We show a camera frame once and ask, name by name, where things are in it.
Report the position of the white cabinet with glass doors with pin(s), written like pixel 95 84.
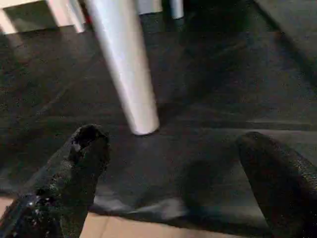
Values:
pixel 44 12

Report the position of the black work mat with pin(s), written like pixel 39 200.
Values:
pixel 223 89

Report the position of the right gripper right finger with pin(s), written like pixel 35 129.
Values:
pixel 285 188

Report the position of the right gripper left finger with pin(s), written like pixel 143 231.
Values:
pixel 54 193

